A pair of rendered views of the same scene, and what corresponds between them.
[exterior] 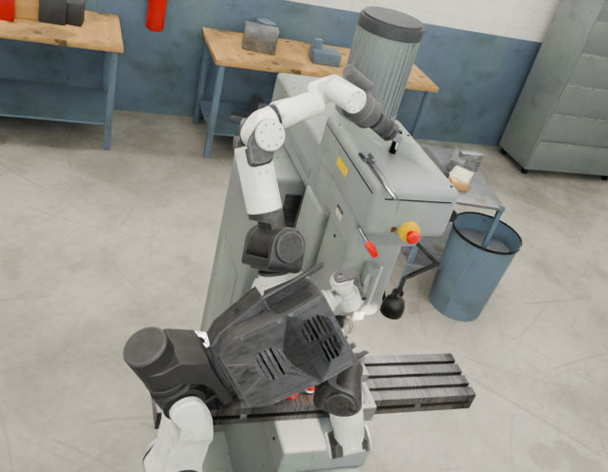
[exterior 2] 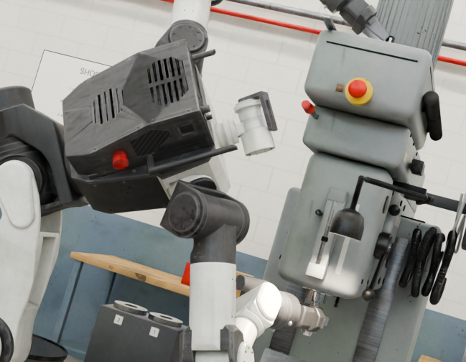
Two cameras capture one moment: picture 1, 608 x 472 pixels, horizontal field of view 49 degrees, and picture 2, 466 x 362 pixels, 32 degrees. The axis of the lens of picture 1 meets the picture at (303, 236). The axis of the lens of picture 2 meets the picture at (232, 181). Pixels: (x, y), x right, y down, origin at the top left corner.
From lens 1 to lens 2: 1.82 m
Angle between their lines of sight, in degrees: 52
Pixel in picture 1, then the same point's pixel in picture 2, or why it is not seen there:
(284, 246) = (179, 33)
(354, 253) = (318, 172)
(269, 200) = (188, 11)
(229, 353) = (72, 98)
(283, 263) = not seen: hidden behind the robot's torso
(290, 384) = (115, 128)
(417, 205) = (370, 57)
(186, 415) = (9, 180)
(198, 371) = (39, 125)
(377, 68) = (391, 10)
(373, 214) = (313, 63)
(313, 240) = not seen: hidden behind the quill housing
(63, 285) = not seen: outside the picture
